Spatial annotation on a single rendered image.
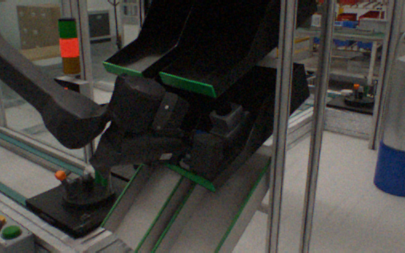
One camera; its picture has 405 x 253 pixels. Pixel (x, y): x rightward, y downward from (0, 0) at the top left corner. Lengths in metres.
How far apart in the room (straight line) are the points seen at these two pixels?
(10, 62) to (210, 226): 0.46
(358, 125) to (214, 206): 1.18
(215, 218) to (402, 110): 0.77
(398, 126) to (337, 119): 0.58
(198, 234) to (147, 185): 0.18
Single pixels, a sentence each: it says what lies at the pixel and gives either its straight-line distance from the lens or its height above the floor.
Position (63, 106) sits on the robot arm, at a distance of 0.59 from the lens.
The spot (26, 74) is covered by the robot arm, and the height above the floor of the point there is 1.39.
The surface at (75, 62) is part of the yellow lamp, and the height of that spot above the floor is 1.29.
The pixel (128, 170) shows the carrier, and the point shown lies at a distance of 1.26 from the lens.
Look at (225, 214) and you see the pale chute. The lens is 0.81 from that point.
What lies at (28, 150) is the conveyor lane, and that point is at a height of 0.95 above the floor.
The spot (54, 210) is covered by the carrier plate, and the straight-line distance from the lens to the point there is 1.11.
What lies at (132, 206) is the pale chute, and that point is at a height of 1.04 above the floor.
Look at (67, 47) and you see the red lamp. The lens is 1.22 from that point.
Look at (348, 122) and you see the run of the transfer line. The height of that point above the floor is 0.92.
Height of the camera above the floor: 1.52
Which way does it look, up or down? 20 degrees down
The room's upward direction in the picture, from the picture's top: straight up
